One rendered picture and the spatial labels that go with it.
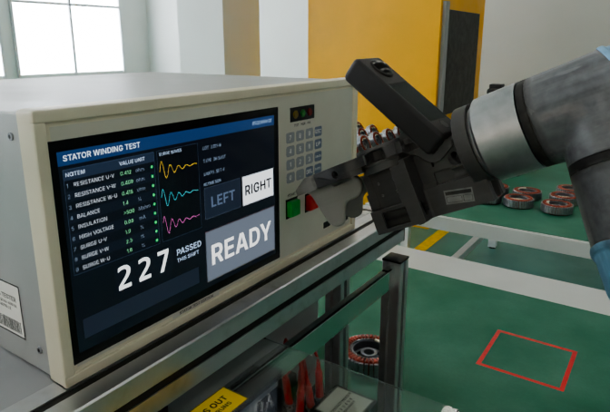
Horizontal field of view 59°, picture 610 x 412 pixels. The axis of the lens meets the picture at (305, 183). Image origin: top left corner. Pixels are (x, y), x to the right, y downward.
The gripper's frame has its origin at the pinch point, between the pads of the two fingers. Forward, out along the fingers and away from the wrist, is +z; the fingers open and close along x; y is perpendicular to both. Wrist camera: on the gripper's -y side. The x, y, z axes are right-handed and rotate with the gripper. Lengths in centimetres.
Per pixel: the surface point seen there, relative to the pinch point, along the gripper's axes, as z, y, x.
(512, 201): 31, 34, 161
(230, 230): 2.8, 1.8, -10.5
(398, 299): 7.1, 20.9, 21.1
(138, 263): 2.6, 1.4, -21.5
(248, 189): 1.3, -1.4, -7.6
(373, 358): 25, 35, 35
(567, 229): 12, 45, 148
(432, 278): 33, 36, 83
